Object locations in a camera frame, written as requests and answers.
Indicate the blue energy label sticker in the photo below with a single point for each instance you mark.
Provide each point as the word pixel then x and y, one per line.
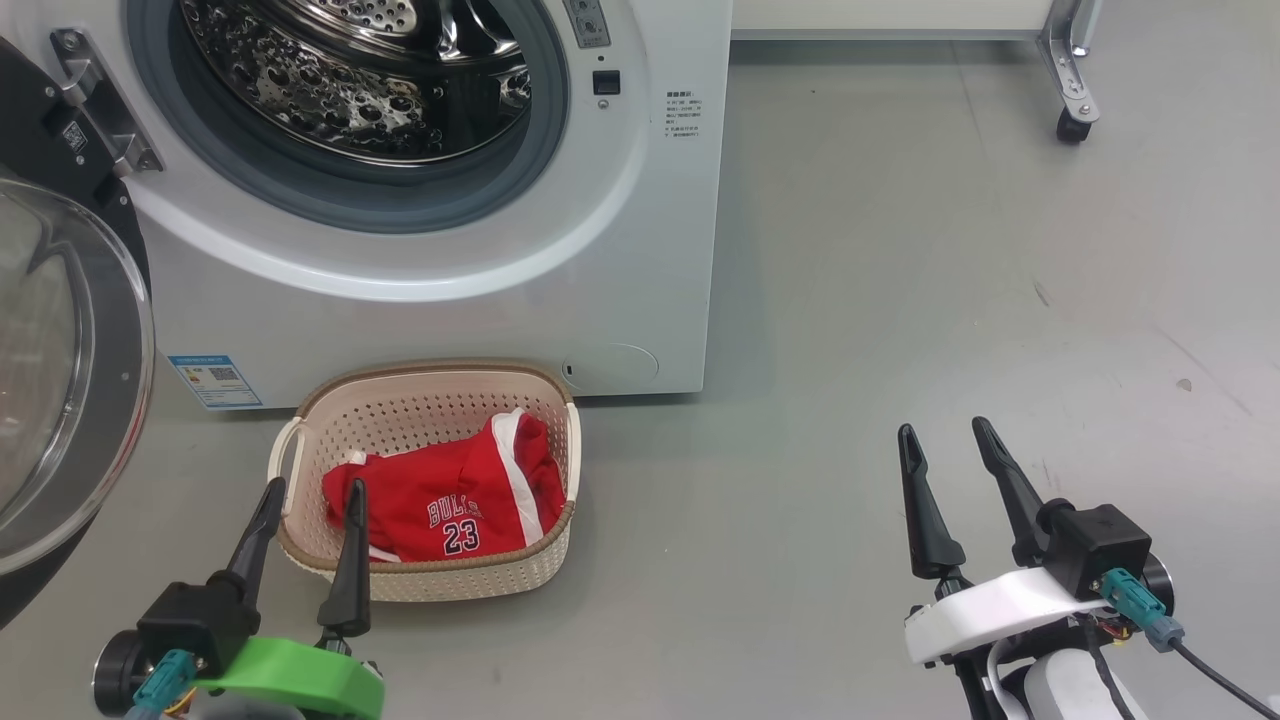
pixel 215 382

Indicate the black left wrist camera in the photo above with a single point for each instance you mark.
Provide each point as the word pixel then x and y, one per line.
pixel 195 625

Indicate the cream perforated laundry basket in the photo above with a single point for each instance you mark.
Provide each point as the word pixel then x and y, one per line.
pixel 420 400

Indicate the black caster wheel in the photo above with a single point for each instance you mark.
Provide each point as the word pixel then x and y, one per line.
pixel 1072 125

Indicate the white washing machine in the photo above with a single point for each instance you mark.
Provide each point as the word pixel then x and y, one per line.
pixel 500 300

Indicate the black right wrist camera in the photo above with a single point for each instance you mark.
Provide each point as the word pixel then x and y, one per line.
pixel 1100 545

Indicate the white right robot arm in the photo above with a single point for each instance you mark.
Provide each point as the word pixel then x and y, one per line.
pixel 1070 695

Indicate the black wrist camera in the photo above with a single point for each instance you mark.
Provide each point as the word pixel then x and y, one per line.
pixel 195 625
pixel 1100 545

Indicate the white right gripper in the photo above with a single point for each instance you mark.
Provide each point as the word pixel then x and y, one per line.
pixel 1000 605

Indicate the white partition panel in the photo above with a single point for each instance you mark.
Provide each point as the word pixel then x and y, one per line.
pixel 880 18

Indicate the red basketball jersey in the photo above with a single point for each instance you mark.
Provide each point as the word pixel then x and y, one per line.
pixel 450 500

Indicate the dark round washer door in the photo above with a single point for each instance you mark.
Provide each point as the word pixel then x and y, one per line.
pixel 60 400

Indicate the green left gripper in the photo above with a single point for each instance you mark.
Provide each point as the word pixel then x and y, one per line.
pixel 300 670

